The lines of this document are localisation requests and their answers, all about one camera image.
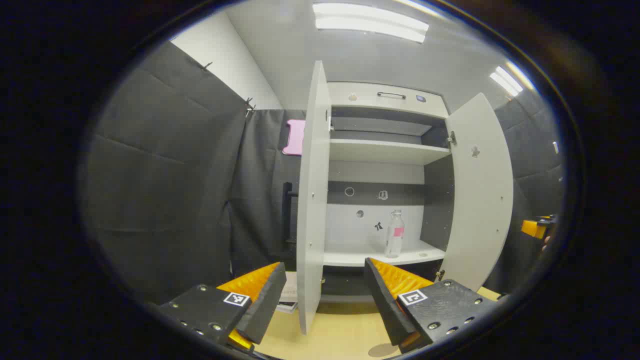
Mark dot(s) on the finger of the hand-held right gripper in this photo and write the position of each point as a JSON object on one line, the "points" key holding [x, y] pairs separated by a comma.
{"points": [[532, 228]]}

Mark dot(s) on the white cabinet door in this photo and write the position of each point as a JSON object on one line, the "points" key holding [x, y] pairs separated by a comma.
{"points": [[312, 200], [480, 200]]}

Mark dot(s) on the stack of papers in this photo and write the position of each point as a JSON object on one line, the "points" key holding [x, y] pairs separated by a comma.
{"points": [[289, 295]]}

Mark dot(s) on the small ceiling light panel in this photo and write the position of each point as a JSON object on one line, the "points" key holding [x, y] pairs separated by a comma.
{"points": [[506, 81]]}

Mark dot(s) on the clear plastic bottle pink label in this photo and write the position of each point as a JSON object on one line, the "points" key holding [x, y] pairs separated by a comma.
{"points": [[394, 245]]}

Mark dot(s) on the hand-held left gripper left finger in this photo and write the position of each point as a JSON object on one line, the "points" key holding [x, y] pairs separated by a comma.
{"points": [[262, 310]]}

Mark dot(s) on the white and grey cabinet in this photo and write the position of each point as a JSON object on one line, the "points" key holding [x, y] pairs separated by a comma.
{"points": [[375, 150]]}

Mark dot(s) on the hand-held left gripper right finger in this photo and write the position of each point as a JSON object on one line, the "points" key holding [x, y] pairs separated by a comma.
{"points": [[382, 300]]}

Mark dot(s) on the round brown coaster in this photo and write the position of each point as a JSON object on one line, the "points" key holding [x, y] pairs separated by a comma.
{"points": [[382, 351]]}

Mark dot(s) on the long ceiling light panel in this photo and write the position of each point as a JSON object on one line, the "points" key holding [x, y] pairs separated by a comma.
{"points": [[370, 22]]}

